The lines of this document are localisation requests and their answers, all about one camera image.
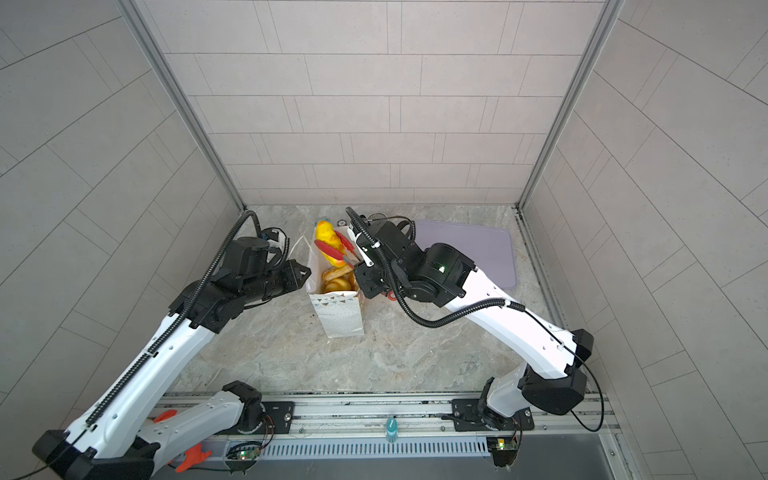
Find teal small bottle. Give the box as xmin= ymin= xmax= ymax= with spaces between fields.
xmin=385 ymin=416 xmax=398 ymax=443

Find ridged yellow fake bread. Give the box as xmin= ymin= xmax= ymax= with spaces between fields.
xmin=323 ymin=277 xmax=355 ymax=293

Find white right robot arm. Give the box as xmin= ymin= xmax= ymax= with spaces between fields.
xmin=349 ymin=214 xmax=594 ymax=430

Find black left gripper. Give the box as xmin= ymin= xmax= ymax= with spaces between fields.
xmin=240 ymin=259 xmax=316 ymax=306

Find right green circuit board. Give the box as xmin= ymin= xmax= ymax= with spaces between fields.
xmin=486 ymin=436 xmax=520 ymax=455

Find lilac cutting board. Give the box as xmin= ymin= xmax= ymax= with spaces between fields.
xmin=415 ymin=220 xmax=518 ymax=290

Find left green circuit board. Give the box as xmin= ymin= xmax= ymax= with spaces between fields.
xmin=226 ymin=442 xmax=262 ymax=462

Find metal base rail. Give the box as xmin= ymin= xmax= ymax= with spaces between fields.
xmin=202 ymin=392 xmax=619 ymax=469

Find red shark plush toy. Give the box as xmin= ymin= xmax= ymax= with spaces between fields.
xmin=154 ymin=409 xmax=212 ymax=473

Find red kitchen tongs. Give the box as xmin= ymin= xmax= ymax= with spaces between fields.
xmin=314 ymin=222 xmax=360 ymax=268

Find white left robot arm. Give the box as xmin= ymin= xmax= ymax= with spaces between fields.
xmin=32 ymin=228 xmax=311 ymax=479

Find green circuit board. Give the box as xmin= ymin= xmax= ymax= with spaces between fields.
xmin=486 ymin=436 xmax=520 ymax=455
xmin=226 ymin=442 xmax=262 ymax=462

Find small yellow fake bread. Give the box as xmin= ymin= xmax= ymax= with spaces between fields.
xmin=315 ymin=220 xmax=346 ymax=268

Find cartoon animal paper bag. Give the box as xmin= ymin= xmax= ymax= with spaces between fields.
xmin=299 ymin=220 xmax=364 ymax=338

